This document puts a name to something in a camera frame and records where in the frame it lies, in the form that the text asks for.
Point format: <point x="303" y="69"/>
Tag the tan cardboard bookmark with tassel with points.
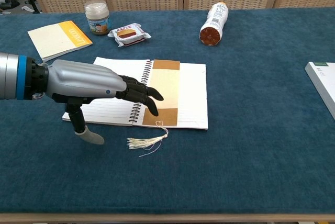
<point x="166" y="82"/>

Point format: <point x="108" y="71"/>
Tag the yellow and white notepad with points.
<point x="52" y="39"/>

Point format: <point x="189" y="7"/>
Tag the white bottle with orange cap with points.
<point x="216" y="20"/>

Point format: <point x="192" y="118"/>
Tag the wrapped sandwich biscuit packet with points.
<point x="129" y="34"/>

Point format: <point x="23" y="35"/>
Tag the open white spiral notebook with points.
<point x="192" y="95"/>

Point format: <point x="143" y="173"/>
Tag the blue velvet table cloth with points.
<point x="167" y="177"/>

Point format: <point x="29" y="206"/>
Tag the glass jar with white lid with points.
<point x="96" y="17"/>

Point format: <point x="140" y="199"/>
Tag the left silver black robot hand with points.
<point x="78" y="80"/>

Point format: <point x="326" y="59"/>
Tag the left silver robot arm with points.
<point x="10" y="76"/>

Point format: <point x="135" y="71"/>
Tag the white USB hub box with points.
<point x="324" y="82"/>

